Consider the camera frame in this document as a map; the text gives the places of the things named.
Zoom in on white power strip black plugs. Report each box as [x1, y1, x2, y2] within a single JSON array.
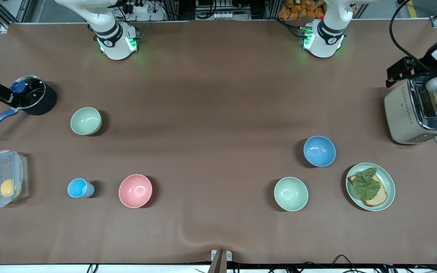
[[122, 0, 154, 14]]

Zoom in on glass lid blue knob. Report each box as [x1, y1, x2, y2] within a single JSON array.
[[7, 75, 47, 109]]

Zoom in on small metal table bracket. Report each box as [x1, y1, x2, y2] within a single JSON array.
[[211, 249, 233, 262]]

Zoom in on sage green bowl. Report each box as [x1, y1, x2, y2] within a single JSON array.
[[70, 107, 102, 136]]

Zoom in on green lettuce leaf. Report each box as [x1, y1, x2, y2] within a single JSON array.
[[352, 168, 382, 201]]

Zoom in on brown table cover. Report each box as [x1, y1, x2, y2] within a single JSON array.
[[0, 20, 437, 265]]

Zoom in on light blue cup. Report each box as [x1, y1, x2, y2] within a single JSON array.
[[67, 178, 95, 198]]

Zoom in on black pot blue handle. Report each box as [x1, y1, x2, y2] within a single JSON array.
[[0, 75, 57, 138]]

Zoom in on blue bowl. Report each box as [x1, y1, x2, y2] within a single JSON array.
[[303, 136, 336, 167]]

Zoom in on beige chrome toaster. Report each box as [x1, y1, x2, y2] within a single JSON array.
[[384, 78, 437, 145]]

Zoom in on pale green plate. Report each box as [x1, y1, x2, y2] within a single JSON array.
[[346, 163, 396, 212]]

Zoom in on pink bowl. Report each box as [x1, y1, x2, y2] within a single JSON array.
[[119, 174, 153, 209]]

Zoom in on yellow lemon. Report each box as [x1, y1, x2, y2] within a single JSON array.
[[0, 179, 22, 198]]

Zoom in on bread slice with crust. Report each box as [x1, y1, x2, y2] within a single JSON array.
[[348, 173, 388, 207]]

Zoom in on bag of orange snacks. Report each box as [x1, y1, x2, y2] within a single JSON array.
[[278, 0, 327, 20]]

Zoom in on long white power strip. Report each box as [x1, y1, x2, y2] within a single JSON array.
[[213, 11, 250, 20]]

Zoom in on pale mint green bowl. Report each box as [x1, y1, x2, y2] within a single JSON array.
[[274, 177, 309, 212]]

